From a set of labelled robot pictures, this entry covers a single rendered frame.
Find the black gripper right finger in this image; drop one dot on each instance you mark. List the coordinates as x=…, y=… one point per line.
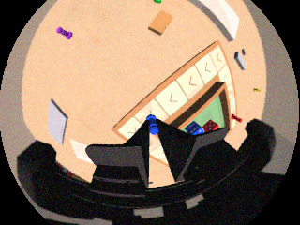
x=180, y=147

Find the blue die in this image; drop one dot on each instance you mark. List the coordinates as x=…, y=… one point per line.
x=194, y=128

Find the red die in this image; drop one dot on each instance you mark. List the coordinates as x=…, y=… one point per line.
x=210, y=126

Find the red pawn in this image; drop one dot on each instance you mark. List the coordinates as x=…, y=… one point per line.
x=236, y=118

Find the blue pawn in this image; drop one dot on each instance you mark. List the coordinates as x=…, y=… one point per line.
x=153, y=127

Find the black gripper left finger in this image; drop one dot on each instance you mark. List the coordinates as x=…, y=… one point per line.
x=134, y=152

